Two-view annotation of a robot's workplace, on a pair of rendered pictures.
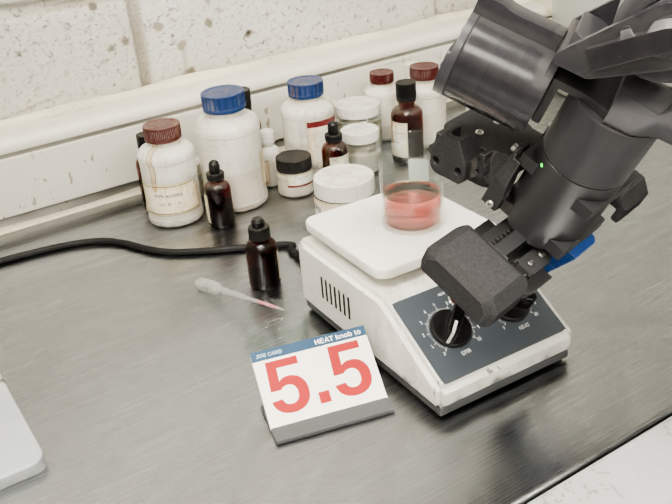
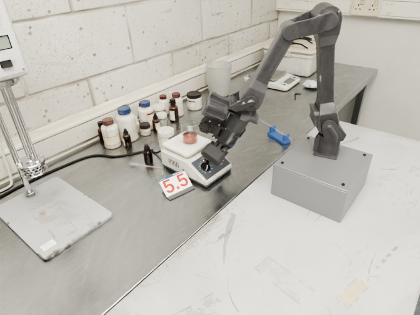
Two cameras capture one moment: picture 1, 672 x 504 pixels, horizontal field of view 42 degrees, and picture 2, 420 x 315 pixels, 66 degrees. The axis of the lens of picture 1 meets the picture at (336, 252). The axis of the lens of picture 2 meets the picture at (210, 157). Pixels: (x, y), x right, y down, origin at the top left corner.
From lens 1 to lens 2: 0.36 m
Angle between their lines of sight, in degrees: 17
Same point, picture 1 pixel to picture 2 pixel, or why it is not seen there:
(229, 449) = (158, 203)
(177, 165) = (114, 130)
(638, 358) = (246, 167)
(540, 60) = (225, 107)
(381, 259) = (186, 152)
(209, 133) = (122, 120)
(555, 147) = (229, 124)
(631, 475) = (250, 193)
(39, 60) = (64, 102)
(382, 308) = (189, 164)
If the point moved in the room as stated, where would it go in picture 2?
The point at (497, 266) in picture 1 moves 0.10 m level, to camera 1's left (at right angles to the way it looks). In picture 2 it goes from (218, 152) to (184, 159)
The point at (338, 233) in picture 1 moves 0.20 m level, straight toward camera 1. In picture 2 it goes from (172, 147) to (190, 181)
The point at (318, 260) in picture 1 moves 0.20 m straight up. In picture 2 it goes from (167, 154) to (160, 95)
